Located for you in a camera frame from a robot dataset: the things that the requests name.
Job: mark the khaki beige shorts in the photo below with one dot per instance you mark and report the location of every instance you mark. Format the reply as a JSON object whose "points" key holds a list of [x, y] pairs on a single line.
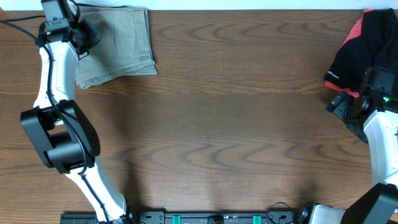
{"points": [[124, 48]]}

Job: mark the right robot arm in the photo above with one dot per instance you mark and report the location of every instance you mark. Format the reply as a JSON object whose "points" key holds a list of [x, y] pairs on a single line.
{"points": [[372, 117]]}

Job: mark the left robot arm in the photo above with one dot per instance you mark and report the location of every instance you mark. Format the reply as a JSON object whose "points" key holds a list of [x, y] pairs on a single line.
{"points": [[56, 126]]}

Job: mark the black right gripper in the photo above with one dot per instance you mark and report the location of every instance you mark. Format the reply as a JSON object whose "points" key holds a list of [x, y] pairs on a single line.
{"points": [[339, 106]]}

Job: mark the black and red shorts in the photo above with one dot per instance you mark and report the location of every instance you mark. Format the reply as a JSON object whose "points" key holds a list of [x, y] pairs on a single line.
{"points": [[371, 42]]}

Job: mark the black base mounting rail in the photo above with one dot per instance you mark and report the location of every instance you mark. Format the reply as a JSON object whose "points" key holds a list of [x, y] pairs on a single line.
{"points": [[276, 214]]}

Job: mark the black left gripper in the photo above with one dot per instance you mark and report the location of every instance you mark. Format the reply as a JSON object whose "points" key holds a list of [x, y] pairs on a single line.
{"points": [[94, 33]]}

